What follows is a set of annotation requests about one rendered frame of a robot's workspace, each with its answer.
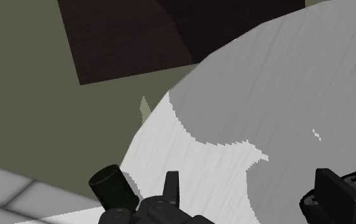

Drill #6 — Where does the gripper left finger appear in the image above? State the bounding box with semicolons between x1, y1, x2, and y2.
97;170;217;224

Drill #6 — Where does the black cylinder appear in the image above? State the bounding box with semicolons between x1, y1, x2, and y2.
88;164;140;214

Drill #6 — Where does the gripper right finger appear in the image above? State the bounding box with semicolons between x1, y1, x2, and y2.
299;165;356;224

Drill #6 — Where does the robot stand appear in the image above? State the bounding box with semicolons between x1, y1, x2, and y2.
56;0;306;86

